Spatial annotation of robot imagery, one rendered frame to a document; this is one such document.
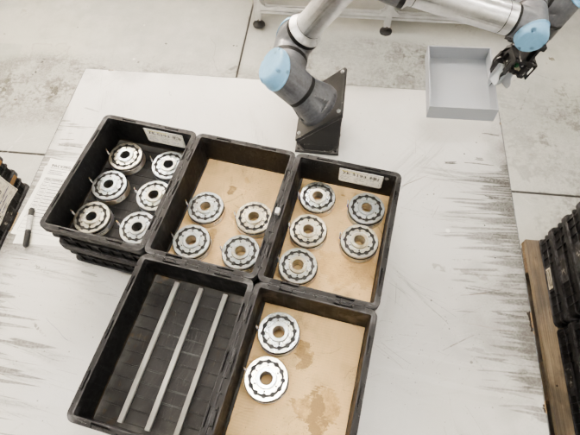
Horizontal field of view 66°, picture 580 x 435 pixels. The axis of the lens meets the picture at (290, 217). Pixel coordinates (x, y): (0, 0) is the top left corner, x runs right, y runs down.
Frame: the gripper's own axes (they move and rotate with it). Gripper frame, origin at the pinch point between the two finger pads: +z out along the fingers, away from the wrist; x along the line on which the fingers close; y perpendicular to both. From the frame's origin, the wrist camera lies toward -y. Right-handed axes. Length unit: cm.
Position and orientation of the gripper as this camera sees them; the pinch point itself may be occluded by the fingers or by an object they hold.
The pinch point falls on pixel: (492, 81)
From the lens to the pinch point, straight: 159.7
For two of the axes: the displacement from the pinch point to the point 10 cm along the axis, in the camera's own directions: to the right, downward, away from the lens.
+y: -0.5, 8.7, -4.9
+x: 9.7, 1.5, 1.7
